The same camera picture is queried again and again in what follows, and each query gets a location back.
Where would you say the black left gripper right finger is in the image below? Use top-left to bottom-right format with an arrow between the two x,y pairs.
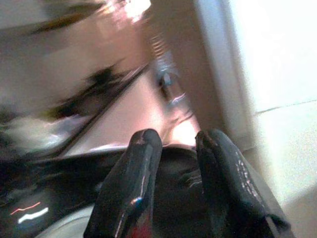
195,128 -> 296,238

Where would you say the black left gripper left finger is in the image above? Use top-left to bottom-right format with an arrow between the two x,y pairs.
83,128 -> 163,238

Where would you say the black garment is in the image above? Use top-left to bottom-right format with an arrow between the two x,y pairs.
0,145 -> 211,238

